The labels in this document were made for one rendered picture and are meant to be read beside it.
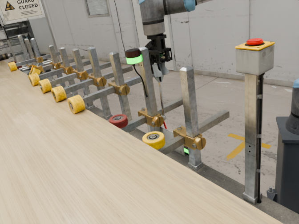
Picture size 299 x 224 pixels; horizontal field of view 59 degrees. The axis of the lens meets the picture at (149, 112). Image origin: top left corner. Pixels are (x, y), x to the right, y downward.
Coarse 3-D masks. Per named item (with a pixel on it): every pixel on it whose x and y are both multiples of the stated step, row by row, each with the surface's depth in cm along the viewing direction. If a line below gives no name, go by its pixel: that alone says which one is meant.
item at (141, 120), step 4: (176, 100) 133; (180, 100) 133; (168, 104) 130; (172, 104) 130; (176, 104) 132; (180, 104) 134; (160, 108) 127; (164, 108) 128; (168, 108) 129; (172, 108) 131; (160, 112) 127; (140, 116) 123; (144, 116) 122; (132, 120) 120; (136, 120) 120; (140, 120) 120; (144, 120) 122; (128, 124) 117; (132, 124) 118; (136, 124) 120; (140, 124) 121; (124, 128) 116; (128, 128) 117; (132, 128) 119
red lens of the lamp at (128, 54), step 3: (135, 51) 103; (138, 51) 104; (126, 54) 104; (129, 54) 103; (132, 54) 103; (135, 54) 103; (138, 54) 104; (126, 57) 105; (129, 57) 104; (132, 57) 104
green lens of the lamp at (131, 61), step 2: (140, 56) 105; (126, 58) 106; (128, 58) 105; (130, 58) 104; (132, 58) 104; (134, 58) 104; (136, 58) 104; (138, 58) 105; (140, 58) 106; (128, 60) 105; (130, 60) 104; (132, 60) 104; (134, 60) 104; (136, 60) 104; (138, 60) 105; (140, 60) 106; (128, 62) 106; (130, 62) 105; (132, 62) 104; (134, 62) 104; (136, 62) 105; (138, 62) 105
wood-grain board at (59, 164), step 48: (0, 96) 174; (48, 96) 158; (0, 144) 110; (48, 144) 103; (96, 144) 98; (144, 144) 92; (0, 192) 80; (48, 192) 77; (96, 192) 74; (144, 192) 71; (192, 192) 68
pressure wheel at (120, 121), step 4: (112, 116) 116; (116, 116) 116; (120, 116) 116; (124, 116) 114; (112, 120) 113; (116, 120) 112; (120, 120) 111; (124, 120) 112; (116, 124) 111; (120, 124) 111; (124, 124) 112; (120, 128) 112
